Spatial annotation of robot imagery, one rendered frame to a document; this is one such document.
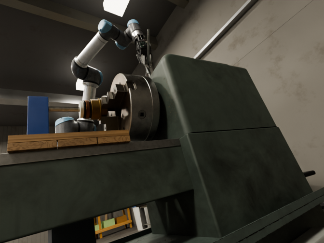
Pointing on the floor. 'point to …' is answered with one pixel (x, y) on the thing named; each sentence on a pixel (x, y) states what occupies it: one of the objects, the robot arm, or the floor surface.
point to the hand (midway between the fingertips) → (148, 66)
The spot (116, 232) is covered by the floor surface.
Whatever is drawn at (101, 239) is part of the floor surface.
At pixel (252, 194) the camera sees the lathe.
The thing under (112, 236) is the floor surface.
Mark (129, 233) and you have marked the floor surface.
